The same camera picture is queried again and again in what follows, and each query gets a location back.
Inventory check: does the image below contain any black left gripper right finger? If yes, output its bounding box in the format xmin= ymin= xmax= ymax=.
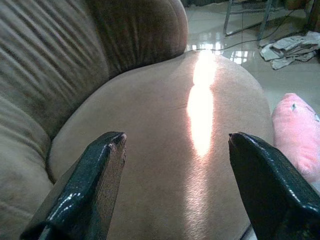
xmin=228 ymin=131 xmax=320 ymax=240

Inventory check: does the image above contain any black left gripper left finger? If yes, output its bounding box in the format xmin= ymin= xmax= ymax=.
xmin=19 ymin=131 xmax=127 ymax=240

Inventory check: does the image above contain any pink plush pillow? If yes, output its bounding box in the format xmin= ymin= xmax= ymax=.
xmin=271 ymin=92 xmax=320 ymax=184

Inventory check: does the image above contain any beige fabric sofa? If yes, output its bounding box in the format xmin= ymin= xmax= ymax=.
xmin=0 ymin=0 xmax=275 ymax=240

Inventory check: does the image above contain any grey crumpled cloth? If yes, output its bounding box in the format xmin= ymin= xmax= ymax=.
xmin=258 ymin=31 xmax=320 ymax=70

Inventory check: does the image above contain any black cable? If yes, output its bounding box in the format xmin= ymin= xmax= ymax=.
xmin=186 ymin=7 xmax=309 ymax=52

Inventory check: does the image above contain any metal frame chair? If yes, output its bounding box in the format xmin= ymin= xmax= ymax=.
xmin=223 ymin=0 xmax=286 ymax=41

